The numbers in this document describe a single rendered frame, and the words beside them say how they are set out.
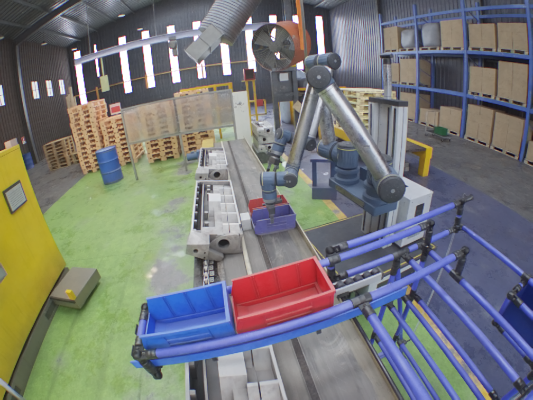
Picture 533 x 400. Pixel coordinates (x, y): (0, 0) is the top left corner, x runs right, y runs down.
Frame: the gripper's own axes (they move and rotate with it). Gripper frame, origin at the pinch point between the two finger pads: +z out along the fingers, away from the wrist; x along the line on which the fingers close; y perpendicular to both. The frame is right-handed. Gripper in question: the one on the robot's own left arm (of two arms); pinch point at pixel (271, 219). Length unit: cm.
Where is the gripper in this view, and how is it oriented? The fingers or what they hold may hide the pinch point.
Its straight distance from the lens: 204.0
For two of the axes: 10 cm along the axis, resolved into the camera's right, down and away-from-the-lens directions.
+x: 2.0, 4.2, -8.9
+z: 0.8, 8.9, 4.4
